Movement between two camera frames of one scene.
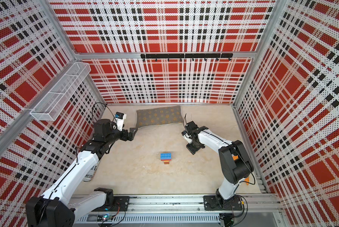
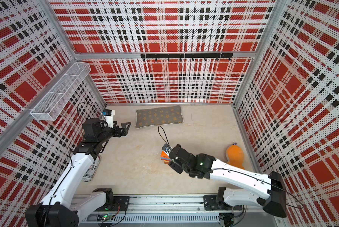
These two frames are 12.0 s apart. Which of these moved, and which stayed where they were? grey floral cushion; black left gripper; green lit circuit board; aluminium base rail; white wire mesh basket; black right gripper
Moved: black right gripper; black left gripper
Stayed: white wire mesh basket; aluminium base rail; grey floral cushion; green lit circuit board
